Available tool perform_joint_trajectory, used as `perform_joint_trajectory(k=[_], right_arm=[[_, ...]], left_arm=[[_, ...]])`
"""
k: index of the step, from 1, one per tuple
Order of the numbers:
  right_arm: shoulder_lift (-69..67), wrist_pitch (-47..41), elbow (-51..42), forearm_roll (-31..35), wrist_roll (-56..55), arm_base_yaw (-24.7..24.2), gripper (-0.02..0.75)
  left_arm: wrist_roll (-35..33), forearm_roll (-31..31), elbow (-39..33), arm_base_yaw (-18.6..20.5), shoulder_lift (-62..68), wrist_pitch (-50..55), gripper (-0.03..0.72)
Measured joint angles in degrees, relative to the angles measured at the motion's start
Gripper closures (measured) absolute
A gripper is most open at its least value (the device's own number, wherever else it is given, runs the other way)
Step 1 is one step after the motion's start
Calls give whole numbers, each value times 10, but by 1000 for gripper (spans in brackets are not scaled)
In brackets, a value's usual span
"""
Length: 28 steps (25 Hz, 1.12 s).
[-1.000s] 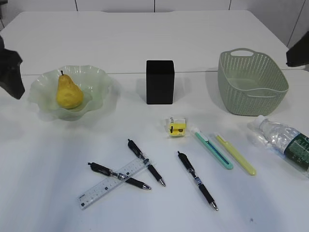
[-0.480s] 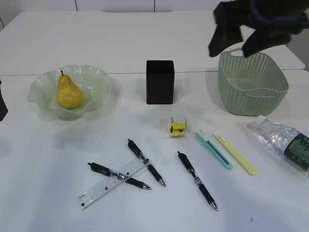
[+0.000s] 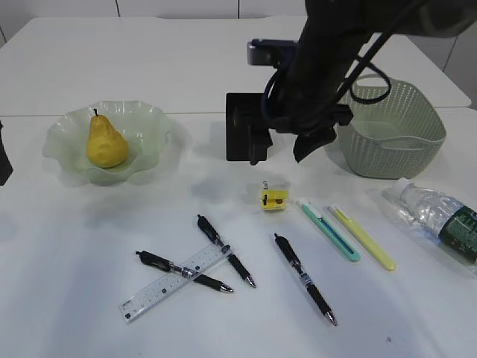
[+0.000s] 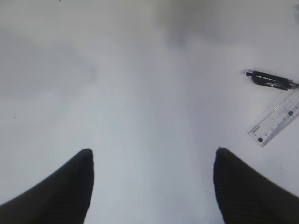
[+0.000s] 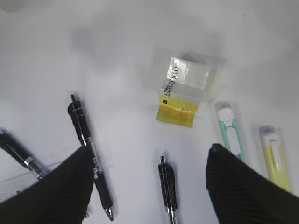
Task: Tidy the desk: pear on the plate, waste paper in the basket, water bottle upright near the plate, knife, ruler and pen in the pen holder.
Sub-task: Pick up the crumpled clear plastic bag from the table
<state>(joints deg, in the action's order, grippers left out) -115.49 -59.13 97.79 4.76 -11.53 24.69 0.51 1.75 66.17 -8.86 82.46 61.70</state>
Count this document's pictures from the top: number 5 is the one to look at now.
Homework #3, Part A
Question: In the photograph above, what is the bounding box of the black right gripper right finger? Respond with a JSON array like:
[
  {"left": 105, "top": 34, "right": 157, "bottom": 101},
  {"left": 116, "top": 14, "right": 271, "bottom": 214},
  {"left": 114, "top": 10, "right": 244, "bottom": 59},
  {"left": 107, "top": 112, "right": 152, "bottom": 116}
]
[{"left": 206, "top": 143, "right": 299, "bottom": 224}]

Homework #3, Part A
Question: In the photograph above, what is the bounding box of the black pen middle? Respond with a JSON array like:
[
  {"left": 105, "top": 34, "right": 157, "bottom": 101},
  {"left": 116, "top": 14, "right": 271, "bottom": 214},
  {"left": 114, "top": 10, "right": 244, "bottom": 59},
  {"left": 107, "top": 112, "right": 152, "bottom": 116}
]
[{"left": 68, "top": 94, "right": 114, "bottom": 221}]

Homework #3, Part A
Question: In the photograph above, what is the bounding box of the yellow utility knife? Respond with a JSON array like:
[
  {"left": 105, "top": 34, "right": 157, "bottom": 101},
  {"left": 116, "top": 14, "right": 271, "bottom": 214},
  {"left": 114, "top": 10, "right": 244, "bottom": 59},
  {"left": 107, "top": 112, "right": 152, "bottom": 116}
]
[{"left": 259, "top": 125, "right": 291, "bottom": 192}]

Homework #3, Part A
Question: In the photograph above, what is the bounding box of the black pen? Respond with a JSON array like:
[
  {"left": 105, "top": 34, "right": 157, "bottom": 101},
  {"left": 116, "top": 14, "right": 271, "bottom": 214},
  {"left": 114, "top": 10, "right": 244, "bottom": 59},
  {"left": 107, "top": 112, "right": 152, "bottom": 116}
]
[
  {"left": 158, "top": 154, "right": 178, "bottom": 224},
  {"left": 68, "top": 94, "right": 114, "bottom": 221},
  {"left": 0, "top": 130, "right": 48, "bottom": 180}
]

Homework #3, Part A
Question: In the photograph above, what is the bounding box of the clear yellow waste packaging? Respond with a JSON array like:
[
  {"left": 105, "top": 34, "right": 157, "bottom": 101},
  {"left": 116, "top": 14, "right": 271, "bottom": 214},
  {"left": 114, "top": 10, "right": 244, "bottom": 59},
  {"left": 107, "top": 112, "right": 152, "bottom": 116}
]
[{"left": 156, "top": 51, "right": 226, "bottom": 128}]

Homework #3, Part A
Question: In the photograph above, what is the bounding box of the black pen left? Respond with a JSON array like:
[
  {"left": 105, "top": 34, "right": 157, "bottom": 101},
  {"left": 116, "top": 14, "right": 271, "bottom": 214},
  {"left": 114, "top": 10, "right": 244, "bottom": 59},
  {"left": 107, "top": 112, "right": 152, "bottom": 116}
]
[{"left": 0, "top": 130, "right": 48, "bottom": 180}]

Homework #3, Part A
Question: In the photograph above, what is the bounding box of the teal utility knife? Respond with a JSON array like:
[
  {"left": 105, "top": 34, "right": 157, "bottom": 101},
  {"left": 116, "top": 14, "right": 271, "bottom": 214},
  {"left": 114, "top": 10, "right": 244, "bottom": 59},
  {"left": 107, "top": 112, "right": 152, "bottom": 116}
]
[{"left": 215, "top": 101, "right": 246, "bottom": 163}]

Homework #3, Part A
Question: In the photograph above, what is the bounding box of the black pen right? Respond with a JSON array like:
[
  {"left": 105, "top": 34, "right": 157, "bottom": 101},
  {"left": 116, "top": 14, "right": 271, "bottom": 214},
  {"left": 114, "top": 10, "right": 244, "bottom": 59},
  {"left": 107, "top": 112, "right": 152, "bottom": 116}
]
[{"left": 158, "top": 154, "right": 178, "bottom": 224}]

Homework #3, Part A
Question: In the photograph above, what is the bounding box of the clear plastic ruler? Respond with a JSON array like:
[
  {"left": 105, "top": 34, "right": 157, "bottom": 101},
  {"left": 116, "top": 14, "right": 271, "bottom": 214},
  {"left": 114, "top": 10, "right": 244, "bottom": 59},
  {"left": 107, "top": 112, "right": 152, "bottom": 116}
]
[{"left": 0, "top": 142, "right": 114, "bottom": 202}]

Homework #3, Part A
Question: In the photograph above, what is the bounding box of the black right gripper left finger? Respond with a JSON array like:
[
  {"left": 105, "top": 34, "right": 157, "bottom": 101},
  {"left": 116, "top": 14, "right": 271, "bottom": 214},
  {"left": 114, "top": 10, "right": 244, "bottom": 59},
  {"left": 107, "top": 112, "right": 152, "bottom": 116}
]
[{"left": 0, "top": 146, "right": 93, "bottom": 224}]

